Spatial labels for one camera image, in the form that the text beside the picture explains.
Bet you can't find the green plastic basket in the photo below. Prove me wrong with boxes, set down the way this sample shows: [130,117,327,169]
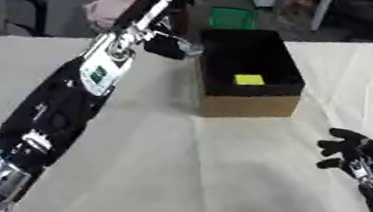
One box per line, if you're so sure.
[207,4,261,35]

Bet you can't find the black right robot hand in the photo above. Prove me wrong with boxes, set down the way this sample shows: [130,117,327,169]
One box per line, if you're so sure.
[312,125,373,188]

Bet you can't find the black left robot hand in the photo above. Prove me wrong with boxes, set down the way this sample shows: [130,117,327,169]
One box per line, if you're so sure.
[106,0,212,64]

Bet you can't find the small clear grey object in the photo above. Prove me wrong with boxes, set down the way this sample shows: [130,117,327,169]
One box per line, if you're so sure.
[179,40,207,59]

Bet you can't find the cardboard box with black inside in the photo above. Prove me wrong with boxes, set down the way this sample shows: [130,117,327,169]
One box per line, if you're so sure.
[188,22,313,129]

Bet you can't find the yellow flat block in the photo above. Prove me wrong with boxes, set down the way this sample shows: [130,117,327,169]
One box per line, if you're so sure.
[231,71,267,89]

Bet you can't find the pink soft bag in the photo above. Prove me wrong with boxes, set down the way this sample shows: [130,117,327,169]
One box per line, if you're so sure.
[79,0,139,36]

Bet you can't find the white post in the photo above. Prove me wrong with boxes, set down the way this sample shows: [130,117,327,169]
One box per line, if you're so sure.
[308,0,336,34]

